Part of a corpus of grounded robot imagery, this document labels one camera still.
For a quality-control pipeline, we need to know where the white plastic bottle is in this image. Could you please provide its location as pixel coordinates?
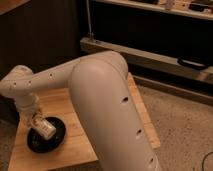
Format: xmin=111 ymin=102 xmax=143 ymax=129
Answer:
xmin=31 ymin=116 xmax=56 ymax=140

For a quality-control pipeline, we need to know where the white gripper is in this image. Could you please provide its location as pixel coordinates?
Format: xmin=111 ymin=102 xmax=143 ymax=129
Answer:
xmin=16 ymin=94 xmax=43 ymax=128

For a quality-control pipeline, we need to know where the metal pole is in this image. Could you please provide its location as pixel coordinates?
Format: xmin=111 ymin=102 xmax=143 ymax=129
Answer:
xmin=86 ymin=0 xmax=94 ymax=40

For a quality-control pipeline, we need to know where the wooden table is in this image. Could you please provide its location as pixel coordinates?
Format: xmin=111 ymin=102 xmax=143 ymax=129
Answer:
xmin=9 ymin=77 xmax=161 ymax=171

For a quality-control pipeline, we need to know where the black ceramic bowl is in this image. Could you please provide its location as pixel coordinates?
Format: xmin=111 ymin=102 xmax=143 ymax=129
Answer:
xmin=27 ymin=117 xmax=66 ymax=153

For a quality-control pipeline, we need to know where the upper wooden shelf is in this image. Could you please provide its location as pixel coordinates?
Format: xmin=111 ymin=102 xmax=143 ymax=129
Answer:
xmin=93 ymin=0 xmax=213 ymax=21

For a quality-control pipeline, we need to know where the black cable on floor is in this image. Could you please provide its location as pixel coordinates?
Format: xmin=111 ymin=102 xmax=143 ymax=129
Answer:
xmin=200 ymin=150 xmax=213 ymax=171

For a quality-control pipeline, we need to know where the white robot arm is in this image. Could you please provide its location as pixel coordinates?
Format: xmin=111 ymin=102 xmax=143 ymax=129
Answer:
xmin=0 ymin=51 xmax=162 ymax=171

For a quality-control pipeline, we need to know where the grey metal beam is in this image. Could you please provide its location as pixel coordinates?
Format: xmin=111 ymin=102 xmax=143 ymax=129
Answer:
xmin=80 ymin=37 xmax=213 ymax=85

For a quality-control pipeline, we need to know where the black object on beam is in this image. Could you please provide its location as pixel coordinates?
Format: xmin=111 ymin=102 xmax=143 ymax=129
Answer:
xmin=177 ymin=58 xmax=209 ymax=71

